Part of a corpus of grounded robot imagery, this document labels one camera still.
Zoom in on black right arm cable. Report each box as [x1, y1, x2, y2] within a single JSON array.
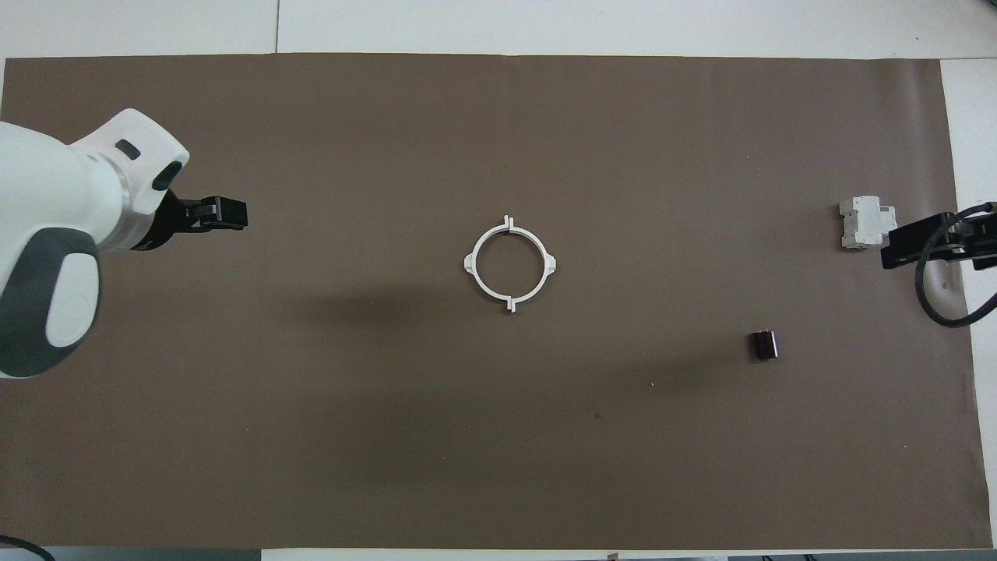
[[914, 203, 997, 329]]

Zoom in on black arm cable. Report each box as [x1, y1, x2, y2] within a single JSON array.
[[914, 203, 997, 329], [0, 535, 56, 561]]

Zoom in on white circuit breaker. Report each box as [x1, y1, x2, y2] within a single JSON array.
[[839, 196, 898, 250]]

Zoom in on white half pipe clamp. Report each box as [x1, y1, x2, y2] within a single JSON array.
[[463, 216, 513, 313], [508, 216, 558, 313]]

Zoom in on brown table mat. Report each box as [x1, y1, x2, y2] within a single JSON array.
[[0, 53, 985, 551]]

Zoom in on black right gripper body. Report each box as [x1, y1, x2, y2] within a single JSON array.
[[956, 218, 997, 270]]

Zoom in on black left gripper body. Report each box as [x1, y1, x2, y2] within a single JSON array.
[[132, 189, 205, 252]]

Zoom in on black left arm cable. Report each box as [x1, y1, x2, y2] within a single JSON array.
[[0, 535, 56, 561]]

